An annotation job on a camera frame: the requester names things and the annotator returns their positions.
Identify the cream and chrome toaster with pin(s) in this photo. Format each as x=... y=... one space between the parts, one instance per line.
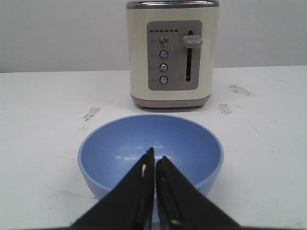
x=171 y=48

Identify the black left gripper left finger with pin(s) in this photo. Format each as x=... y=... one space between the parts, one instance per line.
x=130 y=203

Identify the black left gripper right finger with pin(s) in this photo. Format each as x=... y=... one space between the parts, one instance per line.
x=180 y=204

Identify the blue bowl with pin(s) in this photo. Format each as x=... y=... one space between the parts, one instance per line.
x=109 y=153

